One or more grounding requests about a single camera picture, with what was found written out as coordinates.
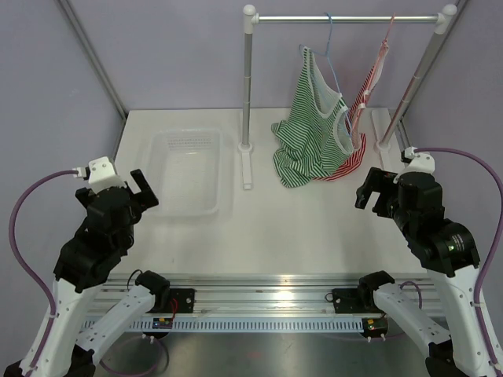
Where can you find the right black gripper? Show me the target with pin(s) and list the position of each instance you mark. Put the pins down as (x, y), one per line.
(376, 179)

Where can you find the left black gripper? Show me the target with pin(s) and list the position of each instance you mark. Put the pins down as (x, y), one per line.
(145, 199)

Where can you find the green striped tank top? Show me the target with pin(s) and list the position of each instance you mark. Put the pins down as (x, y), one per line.
(313, 141)

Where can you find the blue wire hanger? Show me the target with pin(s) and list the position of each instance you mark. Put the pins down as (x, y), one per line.
(327, 55)

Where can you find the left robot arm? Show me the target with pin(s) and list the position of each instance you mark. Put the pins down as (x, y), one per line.
(106, 234)

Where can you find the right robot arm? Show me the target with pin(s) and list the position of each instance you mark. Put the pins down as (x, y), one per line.
(447, 251)

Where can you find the clear plastic basket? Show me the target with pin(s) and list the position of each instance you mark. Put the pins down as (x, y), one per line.
(184, 170)

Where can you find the silver clothes rack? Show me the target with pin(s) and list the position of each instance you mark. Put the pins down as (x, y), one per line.
(384, 125)

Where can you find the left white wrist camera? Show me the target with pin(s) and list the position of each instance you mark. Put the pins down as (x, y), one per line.
(100, 174)

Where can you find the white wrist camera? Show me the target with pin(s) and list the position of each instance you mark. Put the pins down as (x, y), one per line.
(100, 174)
(416, 161)

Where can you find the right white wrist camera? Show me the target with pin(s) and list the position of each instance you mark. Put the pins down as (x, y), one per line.
(416, 161)

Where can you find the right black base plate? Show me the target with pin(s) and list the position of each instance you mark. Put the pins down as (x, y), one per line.
(347, 301)

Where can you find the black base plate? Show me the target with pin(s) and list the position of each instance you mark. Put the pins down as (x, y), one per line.
(347, 301)
(181, 300)

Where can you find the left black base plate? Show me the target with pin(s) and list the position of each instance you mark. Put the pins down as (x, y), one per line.
(181, 300)

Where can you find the aluminium mounting rail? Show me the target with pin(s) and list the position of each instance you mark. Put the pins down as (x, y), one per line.
(262, 295)

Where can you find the pink wire hanger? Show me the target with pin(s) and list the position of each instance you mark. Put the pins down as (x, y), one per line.
(371, 80)

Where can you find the white slotted cable duct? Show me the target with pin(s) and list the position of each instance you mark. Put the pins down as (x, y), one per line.
(249, 325)

